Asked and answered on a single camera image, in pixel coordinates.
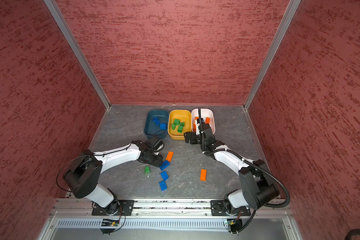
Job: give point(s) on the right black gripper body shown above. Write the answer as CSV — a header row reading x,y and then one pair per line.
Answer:
x,y
195,139

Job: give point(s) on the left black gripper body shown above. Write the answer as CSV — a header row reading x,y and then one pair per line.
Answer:
x,y
153,159

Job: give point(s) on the blue lego brick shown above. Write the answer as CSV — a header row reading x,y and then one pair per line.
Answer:
x,y
163,126
163,185
164,165
164,175
156,120

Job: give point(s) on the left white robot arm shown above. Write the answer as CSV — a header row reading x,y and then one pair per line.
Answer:
x,y
83,173

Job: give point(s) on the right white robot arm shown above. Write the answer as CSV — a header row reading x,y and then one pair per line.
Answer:
x,y
258,186

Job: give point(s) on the teal plastic bin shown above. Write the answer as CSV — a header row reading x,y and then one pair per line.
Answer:
x,y
151,129

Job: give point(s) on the white plastic bin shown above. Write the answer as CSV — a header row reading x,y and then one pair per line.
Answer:
x,y
205,113

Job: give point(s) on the yellow plastic bin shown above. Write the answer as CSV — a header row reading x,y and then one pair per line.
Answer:
x,y
179,124

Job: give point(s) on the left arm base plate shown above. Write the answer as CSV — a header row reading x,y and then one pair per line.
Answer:
x,y
115,208

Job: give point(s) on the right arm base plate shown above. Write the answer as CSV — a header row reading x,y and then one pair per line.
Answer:
x,y
221,208

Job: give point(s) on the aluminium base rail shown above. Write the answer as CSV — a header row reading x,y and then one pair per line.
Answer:
x,y
155,214

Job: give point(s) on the aluminium corner post right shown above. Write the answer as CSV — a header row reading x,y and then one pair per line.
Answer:
x,y
278,37

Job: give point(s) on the aluminium corner post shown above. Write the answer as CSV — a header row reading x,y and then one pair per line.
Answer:
x,y
66,31
278,37

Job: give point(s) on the aluminium corner post left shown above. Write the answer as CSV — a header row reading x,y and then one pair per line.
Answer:
x,y
66,31

